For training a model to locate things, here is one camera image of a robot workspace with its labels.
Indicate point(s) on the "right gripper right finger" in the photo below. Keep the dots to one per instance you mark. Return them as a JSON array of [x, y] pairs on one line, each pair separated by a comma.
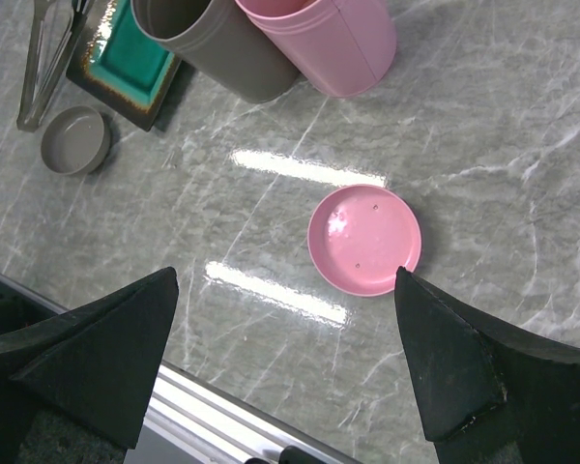
[[487, 391]]

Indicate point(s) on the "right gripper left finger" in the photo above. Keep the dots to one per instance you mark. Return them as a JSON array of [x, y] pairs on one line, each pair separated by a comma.
[[75, 388]]

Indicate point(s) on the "grey round lid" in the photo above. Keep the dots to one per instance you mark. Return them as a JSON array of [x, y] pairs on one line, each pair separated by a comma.
[[76, 141]]

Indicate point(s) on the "metal serving tongs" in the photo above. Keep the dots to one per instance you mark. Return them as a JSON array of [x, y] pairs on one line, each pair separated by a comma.
[[45, 64]]

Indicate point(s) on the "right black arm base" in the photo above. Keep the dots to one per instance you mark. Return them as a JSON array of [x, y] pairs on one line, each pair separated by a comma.
[[18, 311]]

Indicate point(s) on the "pink round lid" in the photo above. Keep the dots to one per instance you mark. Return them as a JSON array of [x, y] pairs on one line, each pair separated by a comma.
[[359, 235]]

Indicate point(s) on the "square teal ceramic plate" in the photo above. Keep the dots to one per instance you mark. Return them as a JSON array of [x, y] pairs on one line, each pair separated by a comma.
[[120, 66]]

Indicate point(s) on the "grey cylindrical container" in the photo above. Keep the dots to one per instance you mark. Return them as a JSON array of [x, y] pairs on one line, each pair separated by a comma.
[[217, 38]]

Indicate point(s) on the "pink cylindrical container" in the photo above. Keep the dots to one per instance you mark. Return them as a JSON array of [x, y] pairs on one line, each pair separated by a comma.
[[342, 47]]

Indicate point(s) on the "aluminium mounting rail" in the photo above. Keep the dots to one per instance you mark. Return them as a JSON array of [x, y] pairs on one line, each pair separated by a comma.
[[189, 421]]

